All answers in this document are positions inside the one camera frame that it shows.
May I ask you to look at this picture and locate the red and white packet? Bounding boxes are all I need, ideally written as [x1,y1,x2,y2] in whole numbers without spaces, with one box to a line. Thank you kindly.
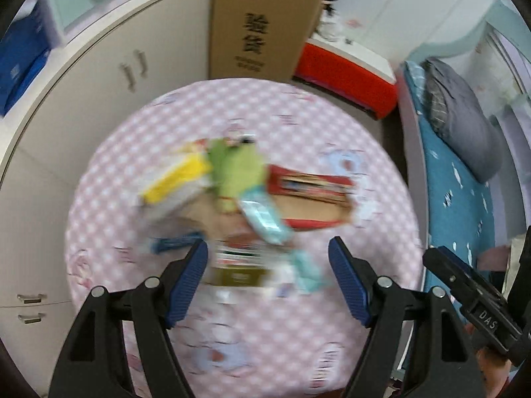
[215,232,267,267]

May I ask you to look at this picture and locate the bed with teal sheet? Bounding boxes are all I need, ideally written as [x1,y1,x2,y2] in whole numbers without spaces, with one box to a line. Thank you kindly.
[394,60,514,380]

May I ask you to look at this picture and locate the light blue wrapper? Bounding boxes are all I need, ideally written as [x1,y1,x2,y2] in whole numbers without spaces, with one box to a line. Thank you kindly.
[238,188,293,246]

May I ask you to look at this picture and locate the light blue checked pillow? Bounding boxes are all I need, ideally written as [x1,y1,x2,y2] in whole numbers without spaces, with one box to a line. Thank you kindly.
[404,61,428,94]

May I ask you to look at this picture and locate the person's right hand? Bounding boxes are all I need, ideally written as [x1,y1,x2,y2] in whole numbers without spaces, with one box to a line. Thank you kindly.
[471,332,514,398]

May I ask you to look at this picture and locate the red bench with white top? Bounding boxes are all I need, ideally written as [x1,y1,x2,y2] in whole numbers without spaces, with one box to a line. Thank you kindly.
[292,37,399,121]

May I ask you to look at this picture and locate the blue storage box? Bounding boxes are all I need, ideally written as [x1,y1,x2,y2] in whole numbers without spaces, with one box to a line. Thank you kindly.
[0,0,55,117]

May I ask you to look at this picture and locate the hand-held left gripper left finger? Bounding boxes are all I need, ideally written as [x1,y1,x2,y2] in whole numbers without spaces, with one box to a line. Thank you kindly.
[49,238,209,398]

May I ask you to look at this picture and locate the torn red cardboard box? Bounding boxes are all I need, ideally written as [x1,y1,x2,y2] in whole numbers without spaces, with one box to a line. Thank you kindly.
[265,165,358,231]

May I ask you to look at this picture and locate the grey duvet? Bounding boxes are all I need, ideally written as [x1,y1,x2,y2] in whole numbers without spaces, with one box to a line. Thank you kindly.
[423,57,505,183]

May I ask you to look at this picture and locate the pink checked tablecloth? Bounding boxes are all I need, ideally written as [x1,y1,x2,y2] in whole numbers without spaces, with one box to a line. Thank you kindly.
[64,77,424,398]

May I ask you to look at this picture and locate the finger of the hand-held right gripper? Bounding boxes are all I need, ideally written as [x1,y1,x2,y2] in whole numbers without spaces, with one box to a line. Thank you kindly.
[422,245,504,311]

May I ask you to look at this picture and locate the large brown cardboard box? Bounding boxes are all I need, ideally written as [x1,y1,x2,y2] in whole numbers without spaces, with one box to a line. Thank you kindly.
[208,0,331,84]

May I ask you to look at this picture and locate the yellow packet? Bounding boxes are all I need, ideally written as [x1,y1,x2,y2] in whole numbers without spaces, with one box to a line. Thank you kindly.
[139,141,214,221]

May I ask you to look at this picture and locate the teal wrapper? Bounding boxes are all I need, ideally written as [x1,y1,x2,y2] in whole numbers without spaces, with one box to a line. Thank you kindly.
[286,249,329,294]

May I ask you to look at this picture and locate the grey plaid pillow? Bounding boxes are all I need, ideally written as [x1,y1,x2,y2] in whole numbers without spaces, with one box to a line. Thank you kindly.
[423,75,448,133]

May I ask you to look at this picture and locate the brown cardboard piece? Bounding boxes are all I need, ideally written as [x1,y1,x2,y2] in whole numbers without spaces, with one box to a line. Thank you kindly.
[183,197,245,238]

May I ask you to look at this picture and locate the white plastic bag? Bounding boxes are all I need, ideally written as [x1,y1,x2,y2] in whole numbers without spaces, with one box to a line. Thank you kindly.
[320,14,345,43]

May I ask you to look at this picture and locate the green packet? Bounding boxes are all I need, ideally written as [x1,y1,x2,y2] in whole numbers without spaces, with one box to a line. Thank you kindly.
[206,138,268,215]

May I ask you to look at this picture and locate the olive green box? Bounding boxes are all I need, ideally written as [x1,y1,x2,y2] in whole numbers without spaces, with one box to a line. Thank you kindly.
[205,265,271,290]

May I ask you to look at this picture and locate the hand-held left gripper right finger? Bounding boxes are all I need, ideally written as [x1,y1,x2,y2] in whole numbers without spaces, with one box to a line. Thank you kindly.
[328,235,488,398]

